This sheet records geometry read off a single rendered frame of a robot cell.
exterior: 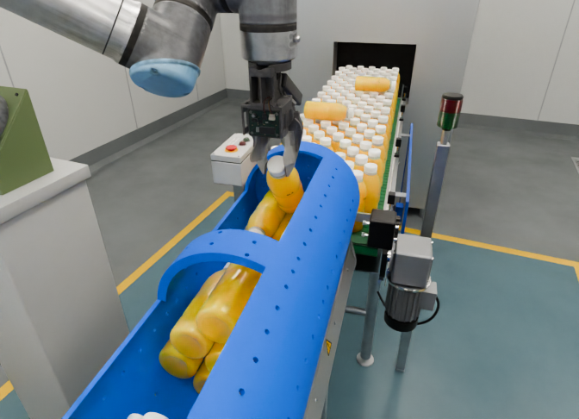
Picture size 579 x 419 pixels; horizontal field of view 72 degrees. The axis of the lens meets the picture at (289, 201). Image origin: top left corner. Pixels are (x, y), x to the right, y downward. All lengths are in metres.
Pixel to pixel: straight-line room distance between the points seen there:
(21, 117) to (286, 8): 0.82
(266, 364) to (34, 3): 0.51
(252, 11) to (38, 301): 1.02
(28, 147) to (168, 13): 0.73
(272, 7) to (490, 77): 4.57
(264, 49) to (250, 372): 0.45
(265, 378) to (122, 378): 0.27
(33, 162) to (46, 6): 0.73
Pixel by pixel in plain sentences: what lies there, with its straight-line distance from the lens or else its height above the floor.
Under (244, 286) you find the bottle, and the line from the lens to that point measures 0.64.
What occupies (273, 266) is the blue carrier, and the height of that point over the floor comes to 1.22.
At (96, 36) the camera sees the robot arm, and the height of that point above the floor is 1.52.
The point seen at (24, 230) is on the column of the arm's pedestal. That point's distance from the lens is 1.26.
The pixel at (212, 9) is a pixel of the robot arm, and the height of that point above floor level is 1.54.
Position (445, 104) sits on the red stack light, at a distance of 1.35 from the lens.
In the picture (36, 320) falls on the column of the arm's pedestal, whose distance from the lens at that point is 1.38.
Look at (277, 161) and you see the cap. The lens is 0.77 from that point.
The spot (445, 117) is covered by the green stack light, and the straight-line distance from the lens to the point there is 1.36.
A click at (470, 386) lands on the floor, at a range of 2.10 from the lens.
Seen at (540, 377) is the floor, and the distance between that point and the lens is 2.27.
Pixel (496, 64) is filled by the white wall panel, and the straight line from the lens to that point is 5.10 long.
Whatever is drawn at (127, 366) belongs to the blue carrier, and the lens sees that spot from 0.70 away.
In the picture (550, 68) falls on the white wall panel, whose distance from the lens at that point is 5.16.
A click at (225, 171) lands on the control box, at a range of 1.28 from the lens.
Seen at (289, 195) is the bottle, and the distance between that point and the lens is 0.83.
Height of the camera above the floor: 1.59
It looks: 30 degrees down
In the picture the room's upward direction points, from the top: straight up
